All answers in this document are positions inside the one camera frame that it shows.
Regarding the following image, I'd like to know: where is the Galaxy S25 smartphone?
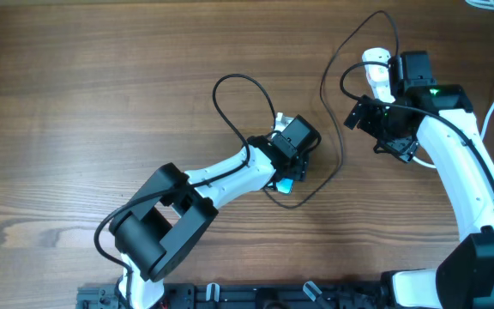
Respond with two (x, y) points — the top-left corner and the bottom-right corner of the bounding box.
(274, 178), (294, 195)

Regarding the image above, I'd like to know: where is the black charging cable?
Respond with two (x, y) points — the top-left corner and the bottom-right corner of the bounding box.
(262, 9), (401, 210)

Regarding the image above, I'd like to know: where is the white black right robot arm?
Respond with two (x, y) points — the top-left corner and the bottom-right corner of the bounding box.
(345, 85), (494, 308)

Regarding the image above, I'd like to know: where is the white power strip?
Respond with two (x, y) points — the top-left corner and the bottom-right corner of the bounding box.
(362, 47), (395, 103)

